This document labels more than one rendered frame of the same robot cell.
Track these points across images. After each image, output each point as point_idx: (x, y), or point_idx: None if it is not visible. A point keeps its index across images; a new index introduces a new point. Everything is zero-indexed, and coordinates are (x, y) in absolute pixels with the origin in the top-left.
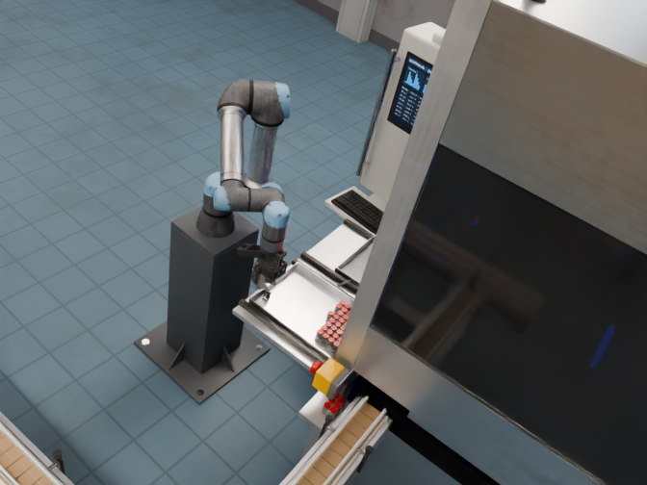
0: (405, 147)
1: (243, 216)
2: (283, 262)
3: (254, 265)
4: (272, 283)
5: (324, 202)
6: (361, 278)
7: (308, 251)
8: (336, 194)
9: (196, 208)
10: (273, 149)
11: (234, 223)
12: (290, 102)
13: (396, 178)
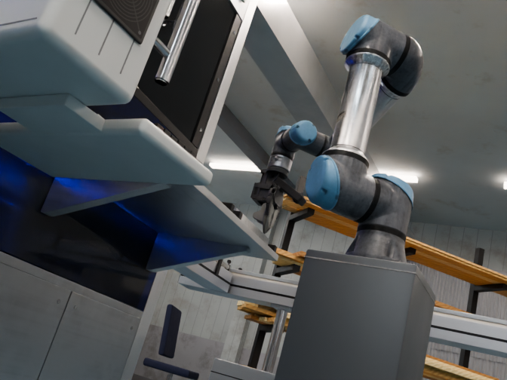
0: (244, 40)
1: (345, 254)
2: (258, 185)
3: (282, 200)
4: (255, 216)
5: (211, 179)
6: (216, 126)
7: (225, 206)
8: (190, 154)
9: (425, 280)
10: (341, 101)
11: (346, 252)
12: (345, 34)
13: (239, 56)
